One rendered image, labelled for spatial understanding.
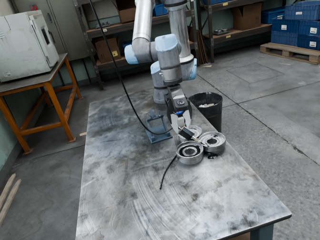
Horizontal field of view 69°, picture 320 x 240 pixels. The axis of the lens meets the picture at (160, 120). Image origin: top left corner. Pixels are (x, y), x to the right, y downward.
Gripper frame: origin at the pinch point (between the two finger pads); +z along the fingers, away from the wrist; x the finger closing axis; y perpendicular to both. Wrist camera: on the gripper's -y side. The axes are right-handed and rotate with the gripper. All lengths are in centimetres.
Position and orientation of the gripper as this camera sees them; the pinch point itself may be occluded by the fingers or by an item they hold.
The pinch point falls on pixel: (182, 130)
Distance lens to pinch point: 91.2
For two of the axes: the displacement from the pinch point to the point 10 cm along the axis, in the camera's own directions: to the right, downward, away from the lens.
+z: 1.9, 9.2, 3.6
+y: -1.9, -3.2, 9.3
